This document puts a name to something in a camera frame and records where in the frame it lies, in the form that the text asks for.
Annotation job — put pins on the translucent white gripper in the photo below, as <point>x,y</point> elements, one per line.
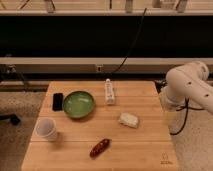
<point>170,110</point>

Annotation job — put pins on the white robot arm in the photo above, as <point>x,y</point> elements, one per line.
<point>186,81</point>

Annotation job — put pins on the green bowl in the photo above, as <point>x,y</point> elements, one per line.
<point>78,104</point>

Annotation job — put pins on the black phone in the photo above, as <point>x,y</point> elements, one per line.
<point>57,102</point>

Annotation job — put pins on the white plastic cup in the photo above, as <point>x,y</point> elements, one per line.
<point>46,129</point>

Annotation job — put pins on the black chair base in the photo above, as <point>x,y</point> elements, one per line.
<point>14,120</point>

